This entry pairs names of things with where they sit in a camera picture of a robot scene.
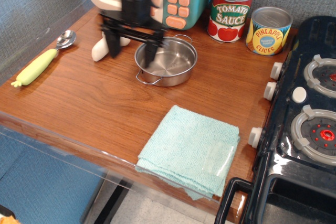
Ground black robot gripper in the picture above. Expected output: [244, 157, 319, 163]
[101, 0, 166, 68]

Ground red and white plush mushroom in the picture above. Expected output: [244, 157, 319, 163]
[91, 32, 131, 62]

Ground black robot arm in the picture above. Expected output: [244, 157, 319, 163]
[101, 0, 166, 68]

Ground small steel pot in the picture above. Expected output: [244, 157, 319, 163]
[134, 34, 198, 87]

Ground tomato sauce can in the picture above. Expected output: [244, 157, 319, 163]
[207, 0, 253, 42]

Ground light blue folded cloth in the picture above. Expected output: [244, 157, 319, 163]
[135, 105, 240, 200]

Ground pineapple slices can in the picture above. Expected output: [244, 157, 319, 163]
[246, 6, 293, 56]

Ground black toy stove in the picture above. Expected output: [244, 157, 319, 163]
[215, 16, 335, 223]

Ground spoon with green handle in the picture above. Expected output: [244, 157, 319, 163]
[11, 30, 77, 88]

